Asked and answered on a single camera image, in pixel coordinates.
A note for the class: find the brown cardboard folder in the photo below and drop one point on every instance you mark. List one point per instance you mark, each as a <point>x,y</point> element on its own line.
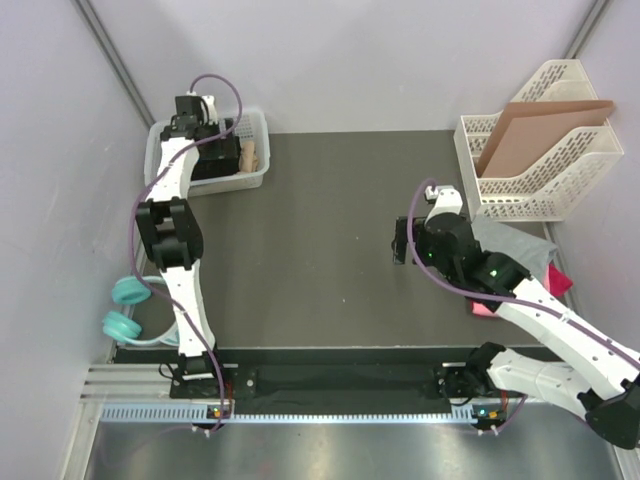
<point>525,131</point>

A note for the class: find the white plastic file organizer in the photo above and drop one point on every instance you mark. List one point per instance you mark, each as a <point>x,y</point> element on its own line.
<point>556,183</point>

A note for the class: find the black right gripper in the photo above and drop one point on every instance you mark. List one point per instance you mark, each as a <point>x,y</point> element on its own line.
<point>399,243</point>

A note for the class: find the white slotted cable duct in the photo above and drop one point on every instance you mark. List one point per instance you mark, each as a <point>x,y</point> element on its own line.
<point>208,414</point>

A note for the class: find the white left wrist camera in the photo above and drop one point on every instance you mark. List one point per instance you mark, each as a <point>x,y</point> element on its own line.
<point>209,107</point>

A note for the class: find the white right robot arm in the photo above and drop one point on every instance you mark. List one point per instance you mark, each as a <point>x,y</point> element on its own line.
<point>597,378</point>

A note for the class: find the grey t shirt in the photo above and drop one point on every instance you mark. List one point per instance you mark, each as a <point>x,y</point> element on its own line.
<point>534,253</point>

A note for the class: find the beige folded t shirt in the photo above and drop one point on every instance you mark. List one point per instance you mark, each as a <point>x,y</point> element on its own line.
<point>248,160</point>

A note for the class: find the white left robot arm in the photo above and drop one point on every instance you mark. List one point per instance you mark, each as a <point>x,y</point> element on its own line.
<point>174,243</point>

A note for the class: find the red cloth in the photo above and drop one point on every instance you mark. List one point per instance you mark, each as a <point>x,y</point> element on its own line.
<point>556,282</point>

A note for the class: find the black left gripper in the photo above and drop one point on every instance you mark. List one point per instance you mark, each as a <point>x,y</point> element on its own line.
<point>205,122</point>

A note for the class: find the pink t shirt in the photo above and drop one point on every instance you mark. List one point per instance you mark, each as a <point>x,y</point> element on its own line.
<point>481,310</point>

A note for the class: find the black t shirt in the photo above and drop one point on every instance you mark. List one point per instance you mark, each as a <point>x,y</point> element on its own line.
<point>218,158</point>

